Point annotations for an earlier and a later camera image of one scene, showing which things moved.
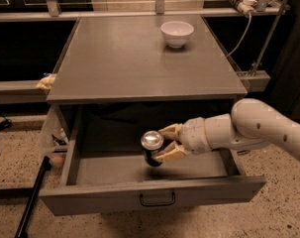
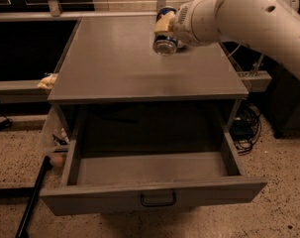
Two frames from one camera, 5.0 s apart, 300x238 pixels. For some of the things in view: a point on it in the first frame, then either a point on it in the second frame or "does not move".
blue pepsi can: x=151 y=141 -> x=164 y=44
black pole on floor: x=23 y=225 does not move
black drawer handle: x=157 y=204 does not move
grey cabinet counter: x=125 y=59 does not move
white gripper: x=193 y=136 -> x=186 y=23
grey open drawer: x=106 y=171 does not move
